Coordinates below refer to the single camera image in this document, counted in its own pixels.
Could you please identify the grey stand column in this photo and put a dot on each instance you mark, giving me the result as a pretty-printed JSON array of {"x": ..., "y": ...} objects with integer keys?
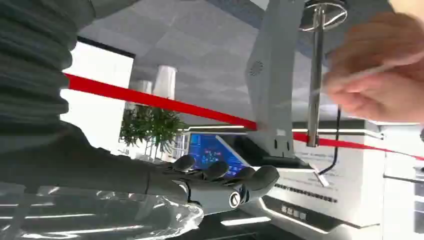
[{"x": 273, "y": 82}]

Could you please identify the green potted plant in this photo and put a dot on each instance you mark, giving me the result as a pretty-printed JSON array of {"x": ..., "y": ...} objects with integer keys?
[{"x": 155, "y": 127}]

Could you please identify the blue display screen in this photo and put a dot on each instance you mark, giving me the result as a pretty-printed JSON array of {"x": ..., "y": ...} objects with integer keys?
[{"x": 207, "y": 152}]

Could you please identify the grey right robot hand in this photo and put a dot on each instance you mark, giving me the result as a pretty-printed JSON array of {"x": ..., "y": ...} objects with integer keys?
[{"x": 99, "y": 172}]

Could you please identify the thin white card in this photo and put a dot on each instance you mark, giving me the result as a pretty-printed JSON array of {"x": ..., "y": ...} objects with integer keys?
[{"x": 371, "y": 71}]

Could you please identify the person's hand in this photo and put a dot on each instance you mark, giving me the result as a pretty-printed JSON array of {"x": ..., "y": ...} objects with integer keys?
[{"x": 377, "y": 89}]

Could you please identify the tall white plant pot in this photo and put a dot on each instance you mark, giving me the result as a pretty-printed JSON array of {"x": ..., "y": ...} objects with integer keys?
[{"x": 165, "y": 82}]

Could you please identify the red barrier belt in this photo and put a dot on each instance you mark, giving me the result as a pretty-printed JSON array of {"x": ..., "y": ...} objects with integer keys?
[{"x": 159, "y": 102}]

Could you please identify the chrome stanchion post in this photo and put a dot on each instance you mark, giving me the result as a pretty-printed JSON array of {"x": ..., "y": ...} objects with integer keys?
[{"x": 315, "y": 82}]

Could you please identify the white kiosk counter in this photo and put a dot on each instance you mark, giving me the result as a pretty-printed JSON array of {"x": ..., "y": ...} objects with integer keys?
[{"x": 351, "y": 185}]

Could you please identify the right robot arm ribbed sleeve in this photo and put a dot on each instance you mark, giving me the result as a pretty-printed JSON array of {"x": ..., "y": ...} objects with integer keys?
[{"x": 31, "y": 66}]

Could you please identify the white wall panel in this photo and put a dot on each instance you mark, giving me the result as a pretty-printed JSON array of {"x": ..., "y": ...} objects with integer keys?
[{"x": 96, "y": 96}]

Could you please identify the short white plant pot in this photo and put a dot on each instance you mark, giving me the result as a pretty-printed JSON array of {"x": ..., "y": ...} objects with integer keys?
[{"x": 141, "y": 86}]

